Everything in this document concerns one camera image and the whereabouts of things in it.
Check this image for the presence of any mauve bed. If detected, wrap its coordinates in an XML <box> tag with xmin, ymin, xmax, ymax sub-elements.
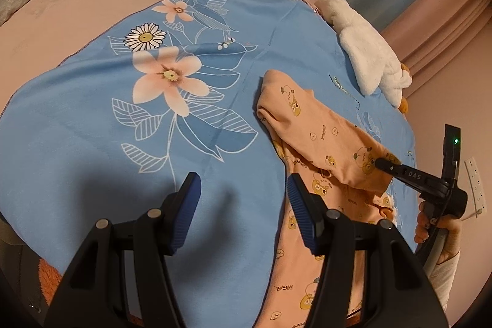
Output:
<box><xmin>0</xmin><ymin>0</ymin><xmax>239</xmax><ymax>248</ymax></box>

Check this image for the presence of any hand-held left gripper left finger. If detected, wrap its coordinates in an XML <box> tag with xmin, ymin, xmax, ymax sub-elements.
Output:
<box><xmin>44</xmin><ymin>172</ymin><xmax>202</xmax><ymax>328</ymax></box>

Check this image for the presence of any person's right hand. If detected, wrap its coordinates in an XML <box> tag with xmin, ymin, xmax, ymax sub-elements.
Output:
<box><xmin>414</xmin><ymin>199</ymin><xmax>462</xmax><ymax>265</ymax></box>

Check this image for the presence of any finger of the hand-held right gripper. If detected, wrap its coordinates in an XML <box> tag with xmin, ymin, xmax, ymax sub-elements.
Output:
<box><xmin>375</xmin><ymin>158</ymin><xmax>452</xmax><ymax>200</ymax></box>

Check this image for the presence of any grey crumpled cloth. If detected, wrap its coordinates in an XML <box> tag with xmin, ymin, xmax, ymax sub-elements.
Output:
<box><xmin>0</xmin><ymin>0</ymin><xmax>26</xmax><ymax>27</ymax></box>

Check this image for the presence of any person's right forearm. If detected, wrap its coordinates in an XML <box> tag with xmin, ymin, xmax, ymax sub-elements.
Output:
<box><xmin>428</xmin><ymin>249</ymin><xmax>462</xmax><ymax>317</ymax></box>

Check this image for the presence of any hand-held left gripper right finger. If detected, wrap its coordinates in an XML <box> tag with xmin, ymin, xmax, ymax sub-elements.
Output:
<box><xmin>286</xmin><ymin>173</ymin><xmax>450</xmax><ymax>328</ymax></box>

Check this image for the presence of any white wall power strip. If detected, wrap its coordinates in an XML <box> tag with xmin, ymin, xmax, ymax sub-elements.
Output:
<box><xmin>463</xmin><ymin>156</ymin><xmax>486</xmax><ymax>215</ymax></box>

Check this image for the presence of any blue floral bed sheet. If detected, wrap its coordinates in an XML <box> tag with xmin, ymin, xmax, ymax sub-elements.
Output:
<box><xmin>0</xmin><ymin>0</ymin><xmax>418</xmax><ymax>328</ymax></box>

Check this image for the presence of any pink curtain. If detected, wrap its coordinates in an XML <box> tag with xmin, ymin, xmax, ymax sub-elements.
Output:
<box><xmin>380</xmin><ymin>0</ymin><xmax>492</xmax><ymax>98</ymax></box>

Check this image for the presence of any orange printed baby romper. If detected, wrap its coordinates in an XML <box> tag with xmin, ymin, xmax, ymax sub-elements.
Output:
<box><xmin>256</xmin><ymin>69</ymin><xmax>402</xmax><ymax>328</ymax></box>

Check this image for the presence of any orange fuzzy rug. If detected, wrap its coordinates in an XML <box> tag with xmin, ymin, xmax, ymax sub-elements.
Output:
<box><xmin>38</xmin><ymin>261</ymin><xmax>64</xmax><ymax>300</ymax></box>

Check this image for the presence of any white goose plush toy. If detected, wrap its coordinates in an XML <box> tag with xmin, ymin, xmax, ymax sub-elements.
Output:
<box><xmin>317</xmin><ymin>0</ymin><xmax>413</xmax><ymax>114</ymax></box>

